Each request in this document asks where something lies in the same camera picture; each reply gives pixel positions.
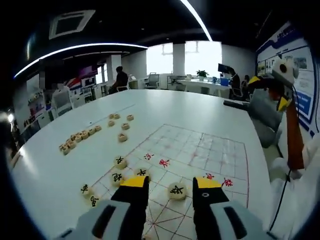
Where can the pile of chess pieces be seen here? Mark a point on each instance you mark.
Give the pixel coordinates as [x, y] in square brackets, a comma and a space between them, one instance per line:
[122, 137]

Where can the thin ceiling light strip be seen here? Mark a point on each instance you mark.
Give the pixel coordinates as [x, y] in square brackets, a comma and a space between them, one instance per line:
[82, 45]

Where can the round wooden chess piece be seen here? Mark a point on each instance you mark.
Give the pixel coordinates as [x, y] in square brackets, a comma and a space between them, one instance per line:
[177, 191]

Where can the ceiling air conditioner vent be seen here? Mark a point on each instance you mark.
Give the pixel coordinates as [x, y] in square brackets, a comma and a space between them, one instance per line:
[71, 23]

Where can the large potted plant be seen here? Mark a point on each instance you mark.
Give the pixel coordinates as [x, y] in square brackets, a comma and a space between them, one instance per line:
[202, 73]

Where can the white mesh office chair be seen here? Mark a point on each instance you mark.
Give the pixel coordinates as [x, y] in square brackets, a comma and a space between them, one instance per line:
[153, 80]

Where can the blue crate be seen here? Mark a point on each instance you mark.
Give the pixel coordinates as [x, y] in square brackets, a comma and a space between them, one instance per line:
[225, 81]

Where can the grey office chair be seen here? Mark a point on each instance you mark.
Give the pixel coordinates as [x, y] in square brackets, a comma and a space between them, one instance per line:
[265, 117]

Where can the person's right hand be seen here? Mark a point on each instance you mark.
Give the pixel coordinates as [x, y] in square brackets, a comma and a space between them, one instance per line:
[273, 94]

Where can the set of placed chess pieces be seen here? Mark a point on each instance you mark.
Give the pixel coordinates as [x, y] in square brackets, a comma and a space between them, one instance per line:
[120, 162]

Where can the shelf of colourful items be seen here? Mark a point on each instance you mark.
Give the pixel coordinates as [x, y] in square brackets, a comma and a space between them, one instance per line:
[37, 105]

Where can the wide ceiling light strip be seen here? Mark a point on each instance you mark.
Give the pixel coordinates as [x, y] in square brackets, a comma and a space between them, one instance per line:
[197, 17]

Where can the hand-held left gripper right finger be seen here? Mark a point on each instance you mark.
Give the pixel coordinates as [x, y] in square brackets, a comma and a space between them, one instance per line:
[220, 220]

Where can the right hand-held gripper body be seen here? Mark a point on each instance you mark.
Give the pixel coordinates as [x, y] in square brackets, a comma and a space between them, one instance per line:
[285, 71]

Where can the white office desk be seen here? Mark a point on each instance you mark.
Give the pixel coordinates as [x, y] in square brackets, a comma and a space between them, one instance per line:
[200, 85]

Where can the white gaming chair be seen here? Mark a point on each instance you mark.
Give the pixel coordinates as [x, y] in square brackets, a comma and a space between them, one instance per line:
[62, 102]

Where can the blue white wall poster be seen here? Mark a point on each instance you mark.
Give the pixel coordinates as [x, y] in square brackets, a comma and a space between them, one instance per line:
[303, 102]

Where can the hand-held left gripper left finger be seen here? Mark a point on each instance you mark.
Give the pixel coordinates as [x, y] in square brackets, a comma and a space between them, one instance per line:
[112, 220]

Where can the white paper chessboard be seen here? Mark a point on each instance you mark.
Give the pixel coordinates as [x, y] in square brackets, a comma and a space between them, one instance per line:
[200, 155]

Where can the purple wall screen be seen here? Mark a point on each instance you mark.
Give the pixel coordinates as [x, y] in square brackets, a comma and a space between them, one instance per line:
[86, 71]

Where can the computer monitor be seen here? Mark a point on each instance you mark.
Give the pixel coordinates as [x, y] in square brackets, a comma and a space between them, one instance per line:
[223, 68]

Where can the person in white shirt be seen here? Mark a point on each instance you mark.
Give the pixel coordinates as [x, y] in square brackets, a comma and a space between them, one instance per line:
[295, 205]

